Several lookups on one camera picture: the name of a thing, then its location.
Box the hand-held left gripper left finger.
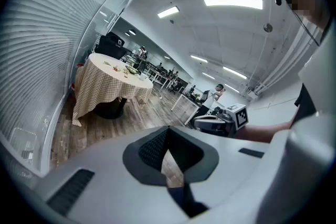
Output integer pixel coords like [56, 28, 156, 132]
[34, 125, 191, 224]

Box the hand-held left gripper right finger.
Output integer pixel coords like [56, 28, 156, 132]
[169, 125, 272, 224]

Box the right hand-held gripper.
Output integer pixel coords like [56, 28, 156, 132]
[193, 103, 249, 137]

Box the green leaf-shaped tiered tray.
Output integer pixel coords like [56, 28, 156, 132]
[124, 56, 142, 76]

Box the person's right forearm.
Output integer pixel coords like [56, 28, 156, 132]
[235, 112, 300, 144]

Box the person's black shirt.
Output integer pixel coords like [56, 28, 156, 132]
[293, 83, 318, 124]

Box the round table with checkered cloth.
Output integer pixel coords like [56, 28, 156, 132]
[72, 52, 154, 127]

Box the white frame desk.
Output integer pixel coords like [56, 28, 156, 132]
[146, 65, 179, 90]
[171, 92, 203, 126]

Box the black table pedestal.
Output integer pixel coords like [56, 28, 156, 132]
[93, 98, 124, 120]

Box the black head camera cable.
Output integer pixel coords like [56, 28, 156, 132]
[293, 10, 321, 47]

